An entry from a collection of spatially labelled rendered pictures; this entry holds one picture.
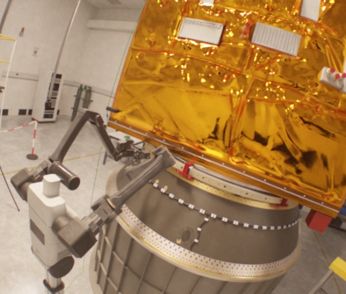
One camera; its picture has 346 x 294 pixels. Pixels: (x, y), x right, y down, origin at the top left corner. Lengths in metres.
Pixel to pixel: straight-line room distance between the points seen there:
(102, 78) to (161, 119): 7.69
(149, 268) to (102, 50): 8.72
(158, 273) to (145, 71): 1.51
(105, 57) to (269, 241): 8.70
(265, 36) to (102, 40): 8.54
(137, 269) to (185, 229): 0.55
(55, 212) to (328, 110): 1.57
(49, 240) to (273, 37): 1.72
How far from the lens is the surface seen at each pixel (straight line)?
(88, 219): 0.86
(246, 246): 1.57
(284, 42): 1.57
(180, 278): 1.61
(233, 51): 1.49
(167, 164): 0.94
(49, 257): 1.09
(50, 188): 0.93
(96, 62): 9.51
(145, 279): 1.78
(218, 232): 1.48
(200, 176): 1.44
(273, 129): 1.42
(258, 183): 1.50
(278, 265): 1.85
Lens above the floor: 2.13
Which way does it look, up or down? 13 degrees down
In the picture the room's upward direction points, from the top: 17 degrees clockwise
